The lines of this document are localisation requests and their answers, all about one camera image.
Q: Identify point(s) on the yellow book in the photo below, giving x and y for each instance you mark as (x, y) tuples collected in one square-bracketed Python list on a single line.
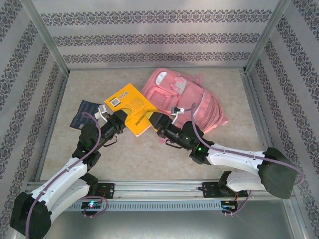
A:
[(134, 104)]

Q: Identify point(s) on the right controller board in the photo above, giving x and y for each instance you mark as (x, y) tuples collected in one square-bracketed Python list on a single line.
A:
[(228, 205)]

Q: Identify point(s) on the controller board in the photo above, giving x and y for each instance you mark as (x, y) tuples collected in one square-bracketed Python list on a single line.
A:
[(91, 204), (228, 205)]

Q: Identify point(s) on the grey metal panel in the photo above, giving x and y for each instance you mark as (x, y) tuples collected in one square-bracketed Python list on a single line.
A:
[(159, 226)]

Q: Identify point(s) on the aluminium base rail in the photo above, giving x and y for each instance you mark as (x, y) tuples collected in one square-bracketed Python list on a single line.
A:
[(159, 189)]

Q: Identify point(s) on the pink backpack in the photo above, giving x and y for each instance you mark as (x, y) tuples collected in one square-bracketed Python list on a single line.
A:
[(189, 99)]

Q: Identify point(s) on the aluminium frame post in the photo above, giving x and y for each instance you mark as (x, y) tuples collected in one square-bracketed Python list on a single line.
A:
[(45, 32), (266, 32)]

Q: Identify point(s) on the aluminium side rail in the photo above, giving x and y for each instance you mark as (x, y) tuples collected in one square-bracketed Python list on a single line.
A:
[(258, 112), (52, 124)]

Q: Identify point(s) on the dark blue barcode book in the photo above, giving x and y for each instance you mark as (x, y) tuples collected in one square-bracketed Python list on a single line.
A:
[(84, 114)]

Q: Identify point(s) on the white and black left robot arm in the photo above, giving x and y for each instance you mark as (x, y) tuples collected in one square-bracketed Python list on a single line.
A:
[(64, 176)]

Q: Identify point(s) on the left controller board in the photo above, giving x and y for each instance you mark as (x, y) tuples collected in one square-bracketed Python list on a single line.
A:
[(91, 204)]

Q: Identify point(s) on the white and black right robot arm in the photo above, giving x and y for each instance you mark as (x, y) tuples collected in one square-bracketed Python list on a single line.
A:
[(236, 156)]

